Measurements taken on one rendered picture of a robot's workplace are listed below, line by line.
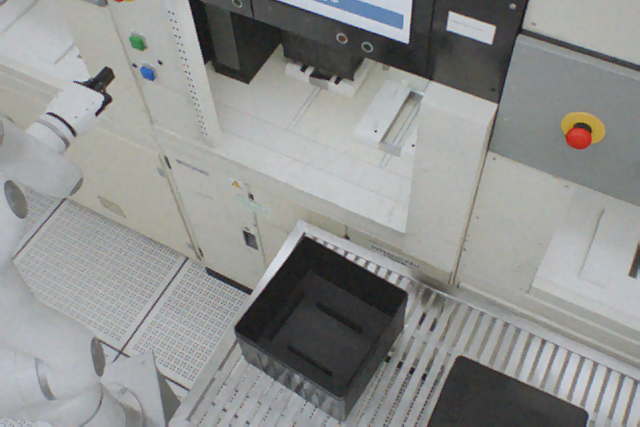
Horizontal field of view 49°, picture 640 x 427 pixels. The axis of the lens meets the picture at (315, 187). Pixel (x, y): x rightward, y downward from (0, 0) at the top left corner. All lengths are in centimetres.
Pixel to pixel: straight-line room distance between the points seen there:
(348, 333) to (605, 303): 58
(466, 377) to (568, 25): 78
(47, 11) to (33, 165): 109
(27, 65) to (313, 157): 93
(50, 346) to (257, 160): 79
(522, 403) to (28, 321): 96
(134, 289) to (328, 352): 119
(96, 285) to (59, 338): 148
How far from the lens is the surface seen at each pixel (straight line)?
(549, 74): 114
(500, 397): 155
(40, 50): 229
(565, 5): 107
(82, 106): 155
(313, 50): 186
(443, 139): 126
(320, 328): 167
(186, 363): 252
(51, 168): 140
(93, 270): 278
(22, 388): 133
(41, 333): 125
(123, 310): 266
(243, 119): 190
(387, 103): 187
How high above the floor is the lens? 231
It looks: 56 degrees down
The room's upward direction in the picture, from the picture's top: 5 degrees counter-clockwise
